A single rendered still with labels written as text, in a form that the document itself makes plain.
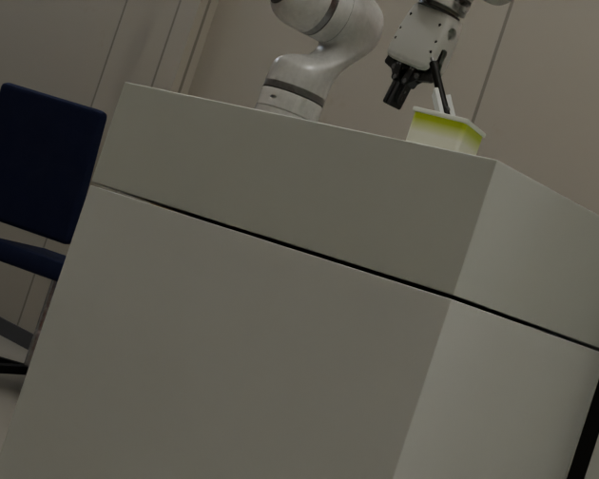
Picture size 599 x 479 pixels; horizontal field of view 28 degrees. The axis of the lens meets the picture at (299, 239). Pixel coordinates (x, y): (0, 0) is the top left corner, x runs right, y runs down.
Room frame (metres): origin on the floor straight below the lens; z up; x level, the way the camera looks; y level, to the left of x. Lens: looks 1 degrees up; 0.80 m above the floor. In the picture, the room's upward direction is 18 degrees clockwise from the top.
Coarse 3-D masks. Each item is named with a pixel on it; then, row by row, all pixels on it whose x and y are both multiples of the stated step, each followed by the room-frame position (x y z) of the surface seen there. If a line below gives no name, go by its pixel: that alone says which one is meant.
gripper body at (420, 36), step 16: (416, 16) 1.94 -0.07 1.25; (432, 16) 1.92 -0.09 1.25; (448, 16) 1.91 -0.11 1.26; (400, 32) 1.96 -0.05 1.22; (416, 32) 1.93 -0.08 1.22; (432, 32) 1.91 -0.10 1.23; (448, 32) 1.92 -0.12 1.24; (400, 48) 1.95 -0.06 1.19; (416, 48) 1.93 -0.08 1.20; (432, 48) 1.91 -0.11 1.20; (448, 48) 1.92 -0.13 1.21; (416, 64) 1.92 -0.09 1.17
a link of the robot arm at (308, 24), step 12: (276, 0) 2.16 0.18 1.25; (288, 0) 2.14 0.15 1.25; (300, 0) 2.14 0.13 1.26; (312, 0) 2.14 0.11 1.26; (324, 0) 2.15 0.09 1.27; (336, 0) 2.17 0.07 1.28; (276, 12) 2.18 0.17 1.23; (288, 12) 2.16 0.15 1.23; (300, 12) 2.15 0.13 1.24; (312, 12) 2.16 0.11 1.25; (324, 12) 2.16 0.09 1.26; (288, 24) 2.19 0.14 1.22; (300, 24) 2.18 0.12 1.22; (312, 24) 2.18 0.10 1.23; (324, 24) 2.18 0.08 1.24
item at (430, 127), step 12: (420, 108) 1.46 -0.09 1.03; (420, 120) 1.46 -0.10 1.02; (432, 120) 1.45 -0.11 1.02; (444, 120) 1.44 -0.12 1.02; (456, 120) 1.44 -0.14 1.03; (468, 120) 1.43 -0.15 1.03; (408, 132) 1.47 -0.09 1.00; (420, 132) 1.46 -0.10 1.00; (432, 132) 1.45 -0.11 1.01; (444, 132) 1.44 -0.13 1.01; (456, 132) 1.43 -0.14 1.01; (468, 132) 1.44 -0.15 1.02; (480, 132) 1.47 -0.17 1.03; (432, 144) 1.45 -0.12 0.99; (444, 144) 1.44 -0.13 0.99; (456, 144) 1.43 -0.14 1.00; (468, 144) 1.46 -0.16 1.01
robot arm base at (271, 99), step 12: (264, 96) 2.19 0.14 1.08; (276, 96) 2.17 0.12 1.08; (288, 96) 2.17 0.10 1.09; (300, 96) 2.17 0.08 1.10; (264, 108) 2.18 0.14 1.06; (276, 108) 2.17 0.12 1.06; (288, 108) 2.17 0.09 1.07; (300, 108) 2.17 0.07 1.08; (312, 108) 2.19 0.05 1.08; (312, 120) 2.19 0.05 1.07
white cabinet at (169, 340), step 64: (128, 256) 1.54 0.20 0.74; (192, 256) 1.47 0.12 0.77; (256, 256) 1.40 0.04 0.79; (64, 320) 1.60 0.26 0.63; (128, 320) 1.52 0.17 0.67; (192, 320) 1.44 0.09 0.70; (256, 320) 1.37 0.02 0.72; (320, 320) 1.31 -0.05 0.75; (384, 320) 1.26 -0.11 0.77; (448, 320) 1.21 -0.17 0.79; (64, 384) 1.57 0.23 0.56; (128, 384) 1.49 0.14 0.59; (192, 384) 1.42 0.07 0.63; (256, 384) 1.35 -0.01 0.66; (320, 384) 1.29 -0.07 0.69; (384, 384) 1.24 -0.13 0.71; (448, 384) 1.24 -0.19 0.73; (512, 384) 1.33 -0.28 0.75; (576, 384) 1.43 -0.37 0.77; (64, 448) 1.54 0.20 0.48; (128, 448) 1.47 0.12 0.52; (192, 448) 1.40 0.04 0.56; (256, 448) 1.33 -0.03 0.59; (320, 448) 1.27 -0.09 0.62; (384, 448) 1.22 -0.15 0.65; (448, 448) 1.27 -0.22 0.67; (512, 448) 1.36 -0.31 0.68
